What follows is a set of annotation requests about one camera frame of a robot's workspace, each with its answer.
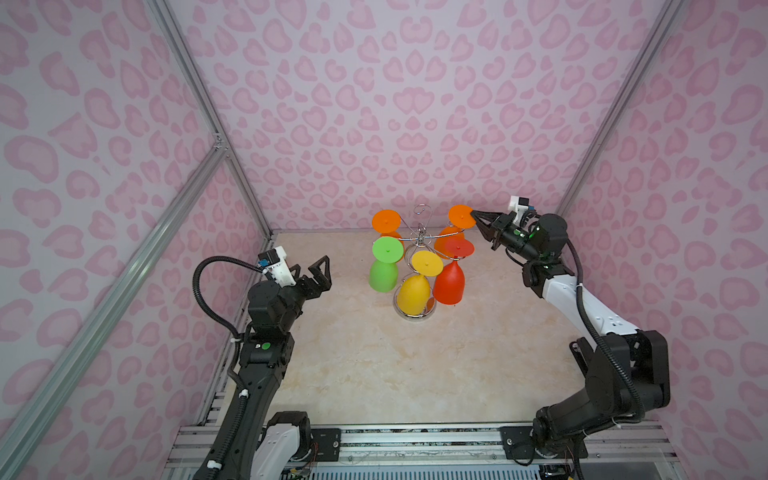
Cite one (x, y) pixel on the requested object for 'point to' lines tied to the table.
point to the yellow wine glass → (413, 292)
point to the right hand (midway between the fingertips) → (475, 212)
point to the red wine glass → (449, 286)
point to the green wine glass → (387, 251)
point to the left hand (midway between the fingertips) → (314, 257)
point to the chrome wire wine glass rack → (423, 238)
